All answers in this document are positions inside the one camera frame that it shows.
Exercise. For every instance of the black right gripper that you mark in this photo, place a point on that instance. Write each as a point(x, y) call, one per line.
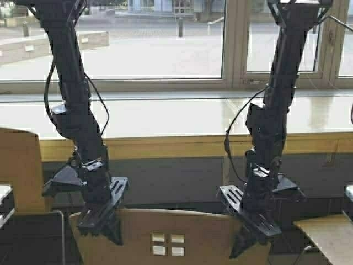
point(252, 205)

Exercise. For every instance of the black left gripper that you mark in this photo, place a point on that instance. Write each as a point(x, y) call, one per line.
point(102, 194)

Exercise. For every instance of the wooden back chair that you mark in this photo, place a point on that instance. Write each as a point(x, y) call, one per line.
point(156, 236)
point(21, 168)

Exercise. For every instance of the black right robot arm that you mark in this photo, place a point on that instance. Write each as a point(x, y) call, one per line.
point(267, 123)

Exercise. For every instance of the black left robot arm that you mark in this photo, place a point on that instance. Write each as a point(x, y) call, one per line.
point(73, 118)

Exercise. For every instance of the left robot base edge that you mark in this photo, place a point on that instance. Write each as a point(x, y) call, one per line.
point(7, 203)

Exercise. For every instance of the small wooden table right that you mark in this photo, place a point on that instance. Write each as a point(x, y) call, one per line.
point(332, 235)

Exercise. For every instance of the wooden window counter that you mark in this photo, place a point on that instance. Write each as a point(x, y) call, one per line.
point(170, 128)

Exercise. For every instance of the white window frame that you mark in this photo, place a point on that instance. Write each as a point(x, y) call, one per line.
point(227, 46)

